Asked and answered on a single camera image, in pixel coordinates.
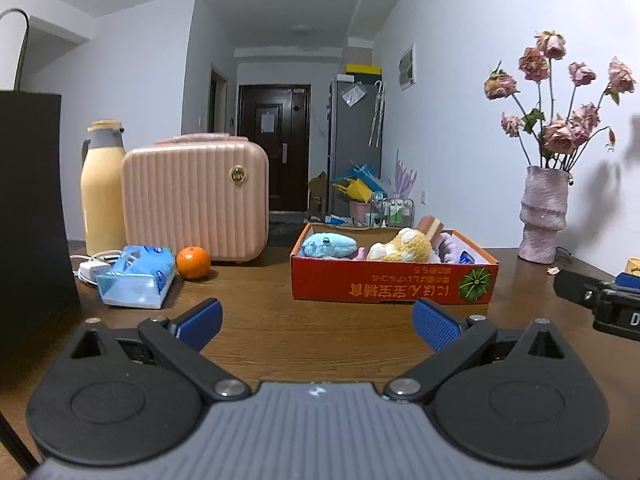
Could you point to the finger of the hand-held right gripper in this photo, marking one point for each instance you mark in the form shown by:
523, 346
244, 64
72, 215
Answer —
575, 287
629, 281

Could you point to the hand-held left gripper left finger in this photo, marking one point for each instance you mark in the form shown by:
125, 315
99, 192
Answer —
200, 317

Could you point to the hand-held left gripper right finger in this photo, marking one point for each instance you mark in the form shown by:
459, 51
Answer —
437, 323

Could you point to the orange cardboard box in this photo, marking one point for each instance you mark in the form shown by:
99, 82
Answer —
390, 282

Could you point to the cream round container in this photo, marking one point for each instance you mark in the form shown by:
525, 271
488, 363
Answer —
635, 266

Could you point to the orange fruit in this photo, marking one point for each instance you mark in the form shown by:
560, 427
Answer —
193, 263

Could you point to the small blue white packet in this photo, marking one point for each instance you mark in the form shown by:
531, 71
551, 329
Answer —
466, 258

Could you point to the blue tissue pack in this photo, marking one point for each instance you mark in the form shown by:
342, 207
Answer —
135, 275

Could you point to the pink ribbed vase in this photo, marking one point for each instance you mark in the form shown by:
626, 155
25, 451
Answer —
542, 215

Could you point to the yellow plush toy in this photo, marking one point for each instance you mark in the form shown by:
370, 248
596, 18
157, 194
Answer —
402, 247

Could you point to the brown striped plush block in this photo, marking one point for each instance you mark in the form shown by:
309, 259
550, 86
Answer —
430, 226

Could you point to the pink ribbed suitcase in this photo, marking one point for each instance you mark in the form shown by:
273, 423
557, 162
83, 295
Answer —
190, 200

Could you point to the metal trolley rack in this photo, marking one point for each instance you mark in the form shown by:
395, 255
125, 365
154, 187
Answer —
397, 212

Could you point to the dark floor mat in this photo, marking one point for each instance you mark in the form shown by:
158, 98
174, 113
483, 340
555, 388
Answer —
285, 235

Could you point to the blue plush toy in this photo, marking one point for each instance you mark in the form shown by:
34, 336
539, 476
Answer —
327, 246

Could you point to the pink bucket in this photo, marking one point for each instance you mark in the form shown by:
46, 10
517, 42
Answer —
359, 210

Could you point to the yellow bag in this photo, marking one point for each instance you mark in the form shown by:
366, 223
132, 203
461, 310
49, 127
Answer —
356, 191

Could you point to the dark wooden door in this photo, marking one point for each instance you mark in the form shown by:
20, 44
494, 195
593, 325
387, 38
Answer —
250, 170

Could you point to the cream thermos jug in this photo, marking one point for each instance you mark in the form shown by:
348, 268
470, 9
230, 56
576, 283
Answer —
102, 195

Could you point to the dried pink flowers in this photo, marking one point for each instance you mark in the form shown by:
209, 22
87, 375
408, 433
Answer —
560, 130

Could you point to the blue bag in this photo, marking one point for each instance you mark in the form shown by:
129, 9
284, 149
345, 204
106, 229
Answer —
367, 172

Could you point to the brown cardboard box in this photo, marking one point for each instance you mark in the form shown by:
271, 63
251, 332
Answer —
317, 192

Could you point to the grey refrigerator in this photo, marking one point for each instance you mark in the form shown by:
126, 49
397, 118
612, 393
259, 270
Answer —
350, 145

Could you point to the white paper notice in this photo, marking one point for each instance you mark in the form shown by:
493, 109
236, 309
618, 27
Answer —
267, 121

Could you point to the black paper bag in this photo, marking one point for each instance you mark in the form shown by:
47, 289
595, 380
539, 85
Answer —
30, 185

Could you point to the white folded umbrella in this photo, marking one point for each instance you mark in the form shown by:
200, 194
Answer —
376, 115

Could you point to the clear plastic bag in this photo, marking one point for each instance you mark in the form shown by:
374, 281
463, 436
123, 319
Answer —
354, 96

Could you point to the yellow and black box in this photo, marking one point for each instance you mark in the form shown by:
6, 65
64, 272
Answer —
364, 70

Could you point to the white wall electric panel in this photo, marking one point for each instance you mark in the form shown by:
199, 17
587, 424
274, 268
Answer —
407, 67

